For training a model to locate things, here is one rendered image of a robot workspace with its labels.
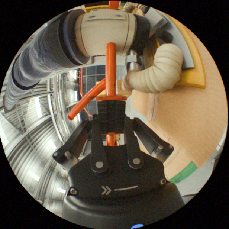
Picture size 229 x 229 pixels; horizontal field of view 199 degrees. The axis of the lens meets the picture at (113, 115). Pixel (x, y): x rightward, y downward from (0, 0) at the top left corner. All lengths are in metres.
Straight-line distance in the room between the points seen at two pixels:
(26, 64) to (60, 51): 0.15
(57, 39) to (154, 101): 0.28
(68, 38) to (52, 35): 0.04
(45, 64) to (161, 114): 0.33
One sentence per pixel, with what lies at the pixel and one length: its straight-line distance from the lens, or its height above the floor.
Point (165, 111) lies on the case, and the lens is 0.18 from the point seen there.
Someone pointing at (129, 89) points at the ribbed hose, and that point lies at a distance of 0.19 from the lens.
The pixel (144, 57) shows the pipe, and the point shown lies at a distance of 0.20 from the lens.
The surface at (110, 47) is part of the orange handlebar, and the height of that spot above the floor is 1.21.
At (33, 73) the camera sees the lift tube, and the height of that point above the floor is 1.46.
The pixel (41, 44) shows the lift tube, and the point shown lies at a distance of 0.22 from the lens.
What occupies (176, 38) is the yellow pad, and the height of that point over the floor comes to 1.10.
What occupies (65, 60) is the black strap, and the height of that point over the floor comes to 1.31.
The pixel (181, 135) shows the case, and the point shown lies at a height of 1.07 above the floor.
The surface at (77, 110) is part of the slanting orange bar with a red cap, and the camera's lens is 0.18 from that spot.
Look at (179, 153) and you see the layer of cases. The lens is 0.83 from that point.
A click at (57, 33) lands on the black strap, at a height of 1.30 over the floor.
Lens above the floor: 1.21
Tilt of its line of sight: 4 degrees down
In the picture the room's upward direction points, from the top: 92 degrees counter-clockwise
